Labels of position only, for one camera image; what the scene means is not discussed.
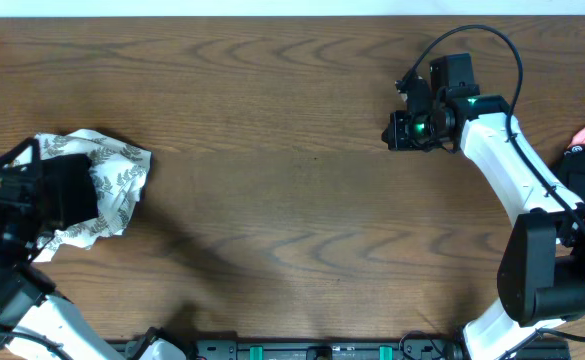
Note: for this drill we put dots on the white fern print cloth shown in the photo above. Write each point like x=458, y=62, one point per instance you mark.
x=119, y=172

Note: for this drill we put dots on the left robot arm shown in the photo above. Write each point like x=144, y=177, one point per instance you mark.
x=38, y=322

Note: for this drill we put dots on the black t-shirt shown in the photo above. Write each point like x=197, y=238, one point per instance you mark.
x=69, y=196

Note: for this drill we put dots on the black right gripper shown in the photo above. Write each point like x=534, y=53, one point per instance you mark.
x=399, y=141

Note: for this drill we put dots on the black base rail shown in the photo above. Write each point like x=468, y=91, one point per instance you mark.
x=414, y=345

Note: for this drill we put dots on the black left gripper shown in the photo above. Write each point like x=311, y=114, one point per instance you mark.
x=25, y=208

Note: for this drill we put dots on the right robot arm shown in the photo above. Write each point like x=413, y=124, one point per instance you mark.
x=541, y=277

